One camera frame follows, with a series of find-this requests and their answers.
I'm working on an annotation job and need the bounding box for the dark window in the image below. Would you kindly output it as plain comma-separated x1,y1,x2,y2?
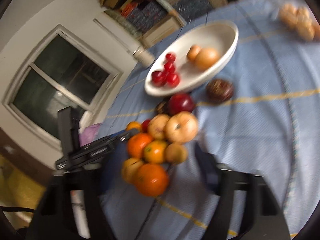
3,24,123,150

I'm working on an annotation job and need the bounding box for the orange mandarin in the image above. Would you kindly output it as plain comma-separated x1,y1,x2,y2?
143,140,168,164

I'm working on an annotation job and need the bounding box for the small orange tangerine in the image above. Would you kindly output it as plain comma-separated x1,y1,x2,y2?
194,48,220,70

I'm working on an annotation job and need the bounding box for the large orange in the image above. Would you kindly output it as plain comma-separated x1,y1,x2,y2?
133,164,170,197

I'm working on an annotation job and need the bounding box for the blue checked tablecloth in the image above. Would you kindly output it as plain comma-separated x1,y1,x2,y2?
102,0,319,239

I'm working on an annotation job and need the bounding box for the person's left hand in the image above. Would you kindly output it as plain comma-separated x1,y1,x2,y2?
79,124,101,146

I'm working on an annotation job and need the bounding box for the striped yellow pepino melon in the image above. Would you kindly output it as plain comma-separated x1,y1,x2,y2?
148,114,170,140

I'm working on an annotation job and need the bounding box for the small red cherry tomato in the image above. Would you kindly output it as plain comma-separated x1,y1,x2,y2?
165,53,176,63

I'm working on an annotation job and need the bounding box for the dark purple passion fruit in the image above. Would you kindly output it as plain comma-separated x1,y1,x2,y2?
206,79,234,103

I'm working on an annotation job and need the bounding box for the yellow orange round fruit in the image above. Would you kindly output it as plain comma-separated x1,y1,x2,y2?
187,44,202,62

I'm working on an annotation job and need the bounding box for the small dark passion fruit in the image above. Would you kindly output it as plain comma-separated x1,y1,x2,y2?
155,100,170,115

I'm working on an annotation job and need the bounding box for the white oval plate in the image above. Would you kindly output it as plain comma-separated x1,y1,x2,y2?
144,20,239,97

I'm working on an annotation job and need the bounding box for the brown longan fruit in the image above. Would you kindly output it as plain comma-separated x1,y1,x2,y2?
164,143,189,164

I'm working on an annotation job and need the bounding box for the white drink can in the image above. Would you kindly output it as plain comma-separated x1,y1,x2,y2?
132,46,155,68

